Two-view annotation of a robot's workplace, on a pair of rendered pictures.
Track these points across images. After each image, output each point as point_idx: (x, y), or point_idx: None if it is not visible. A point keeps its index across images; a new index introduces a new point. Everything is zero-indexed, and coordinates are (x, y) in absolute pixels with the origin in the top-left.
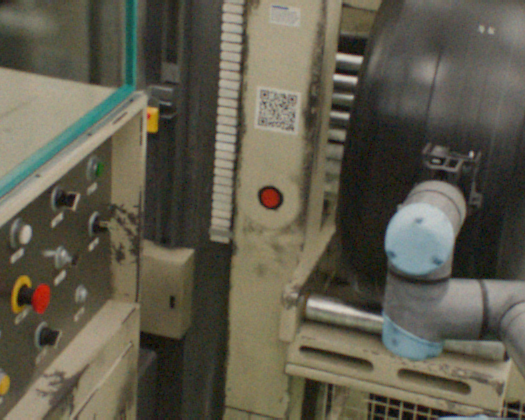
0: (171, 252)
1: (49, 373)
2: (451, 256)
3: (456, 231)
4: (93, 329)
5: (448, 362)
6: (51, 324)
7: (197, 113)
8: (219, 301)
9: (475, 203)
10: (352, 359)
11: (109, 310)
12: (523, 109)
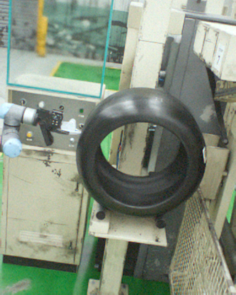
0: (146, 174)
1: (53, 149)
2: (8, 119)
3: (14, 115)
4: (75, 153)
5: (96, 211)
6: (56, 138)
7: (161, 135)
8: (180, 215)
9: (54, 129)
10: None
11: None
12: (91, 119)
